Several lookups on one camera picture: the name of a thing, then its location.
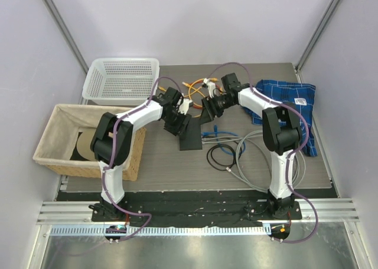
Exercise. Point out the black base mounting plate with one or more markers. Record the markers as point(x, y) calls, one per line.
point(182, 205)

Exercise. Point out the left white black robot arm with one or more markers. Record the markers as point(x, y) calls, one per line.
point(113, 139)

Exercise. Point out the blue plaid cloth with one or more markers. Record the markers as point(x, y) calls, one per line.
point(302, 95)

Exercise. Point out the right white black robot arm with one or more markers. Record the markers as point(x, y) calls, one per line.
point(281, 132)

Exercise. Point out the white perforated plastic basket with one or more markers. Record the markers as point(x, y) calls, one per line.
point(120, 81)

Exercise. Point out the black network switch box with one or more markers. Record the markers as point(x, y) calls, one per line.
point(191, 138)

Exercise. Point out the white slotted cable duct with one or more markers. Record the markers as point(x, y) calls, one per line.
point(121, 231)

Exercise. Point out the wicker basket with liner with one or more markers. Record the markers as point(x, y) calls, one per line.
point(61, 134)

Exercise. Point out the aluminium frame rail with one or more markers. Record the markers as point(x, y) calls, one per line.
point(322, 210)

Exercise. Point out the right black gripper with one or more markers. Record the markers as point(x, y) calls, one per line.
point(209, 110)

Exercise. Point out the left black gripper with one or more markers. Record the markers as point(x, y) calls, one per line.
point(181, 127)

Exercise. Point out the brown tape roll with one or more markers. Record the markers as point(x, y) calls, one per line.
point(83, 150)

